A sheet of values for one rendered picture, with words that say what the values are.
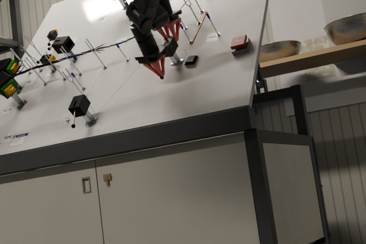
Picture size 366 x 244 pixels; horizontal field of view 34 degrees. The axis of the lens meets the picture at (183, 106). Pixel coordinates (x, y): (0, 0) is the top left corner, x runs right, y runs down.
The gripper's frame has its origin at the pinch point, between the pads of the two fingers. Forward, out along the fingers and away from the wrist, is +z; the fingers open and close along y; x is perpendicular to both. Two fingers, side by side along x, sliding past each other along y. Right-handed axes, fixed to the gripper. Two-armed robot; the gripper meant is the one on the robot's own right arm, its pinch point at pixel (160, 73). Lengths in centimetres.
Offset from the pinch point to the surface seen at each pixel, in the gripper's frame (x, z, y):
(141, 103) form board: 8.9, 5.5, 5.5
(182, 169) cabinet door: 24.4, 20.5, -13.3
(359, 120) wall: -186, 168, 20
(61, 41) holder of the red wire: -14, -9, 54
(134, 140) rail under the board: 23.2, 9.7, 1.4
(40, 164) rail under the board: 33, 13, 39
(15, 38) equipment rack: -30, -5, 101
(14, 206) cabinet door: 42, 26, 54
